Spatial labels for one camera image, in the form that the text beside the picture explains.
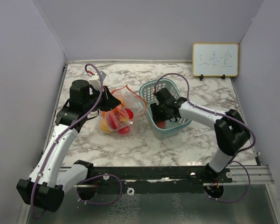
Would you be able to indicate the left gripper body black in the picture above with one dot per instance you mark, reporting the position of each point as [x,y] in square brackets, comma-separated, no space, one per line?
[90,103]

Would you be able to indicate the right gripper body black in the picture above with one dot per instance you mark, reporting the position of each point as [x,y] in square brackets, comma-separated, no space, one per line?
[159,112]

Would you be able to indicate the yellow toy bell pepper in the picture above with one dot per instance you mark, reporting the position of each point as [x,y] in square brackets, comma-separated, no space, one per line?
[122,101]

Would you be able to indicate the pink toy peach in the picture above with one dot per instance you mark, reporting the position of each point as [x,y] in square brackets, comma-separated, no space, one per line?
[161,124]

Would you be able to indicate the clear zip bag orange zipper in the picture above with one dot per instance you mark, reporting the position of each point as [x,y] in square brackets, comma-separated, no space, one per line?
[134,102]

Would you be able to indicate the red toy pepper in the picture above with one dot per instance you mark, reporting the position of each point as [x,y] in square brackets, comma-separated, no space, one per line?
[113,120]

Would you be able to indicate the red toy apple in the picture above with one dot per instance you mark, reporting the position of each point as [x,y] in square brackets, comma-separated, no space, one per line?
[124,131]
[129,113]

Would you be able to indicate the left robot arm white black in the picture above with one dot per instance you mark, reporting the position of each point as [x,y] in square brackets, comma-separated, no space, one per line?
[45,188]

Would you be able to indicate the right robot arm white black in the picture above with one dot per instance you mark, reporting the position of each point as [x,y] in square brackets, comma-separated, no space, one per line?
[231,132]

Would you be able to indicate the blue white plastic basket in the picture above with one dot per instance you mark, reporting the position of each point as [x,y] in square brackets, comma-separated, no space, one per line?
[162,93]

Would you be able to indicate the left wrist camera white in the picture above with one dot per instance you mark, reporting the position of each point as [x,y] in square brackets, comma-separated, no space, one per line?
[95,81]

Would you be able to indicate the small whiteboard wooden frame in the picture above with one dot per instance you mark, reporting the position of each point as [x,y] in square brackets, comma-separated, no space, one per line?
[215,59]

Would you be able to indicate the black mounting rail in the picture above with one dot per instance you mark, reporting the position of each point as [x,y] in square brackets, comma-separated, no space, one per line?
[166,179]

